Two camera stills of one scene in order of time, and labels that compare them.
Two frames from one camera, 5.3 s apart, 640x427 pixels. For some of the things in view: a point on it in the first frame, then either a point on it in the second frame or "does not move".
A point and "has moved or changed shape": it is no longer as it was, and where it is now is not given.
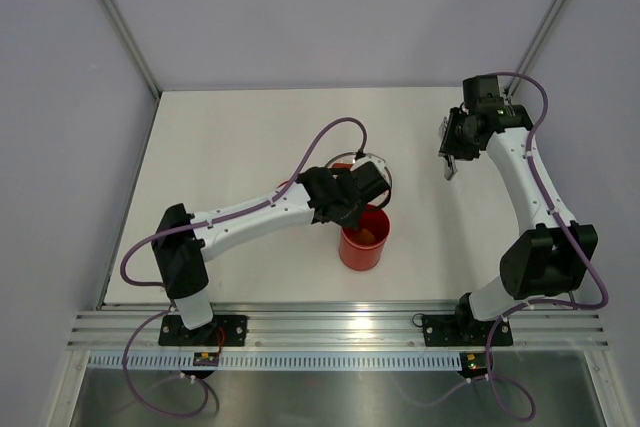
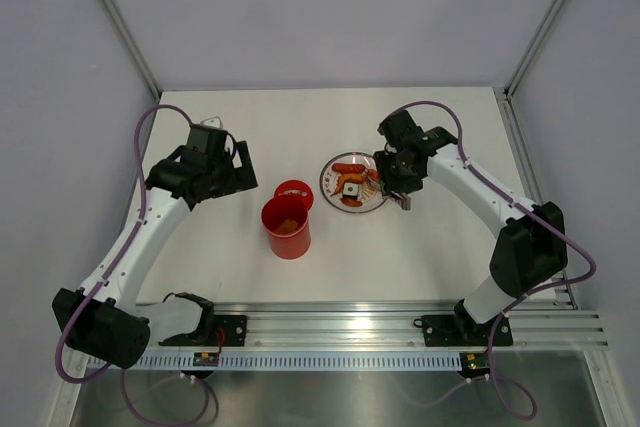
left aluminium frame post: (117, 19) does not move
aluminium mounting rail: (339, 326) does not move
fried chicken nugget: (366, 236) has moved or changed shape
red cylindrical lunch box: (362, 249) to (286, 220)
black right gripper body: (456, 141) to (394, 176)
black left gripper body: (352, 218) to (226, 178)
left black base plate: (223, 330) does not move
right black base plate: (459, 330) does not move
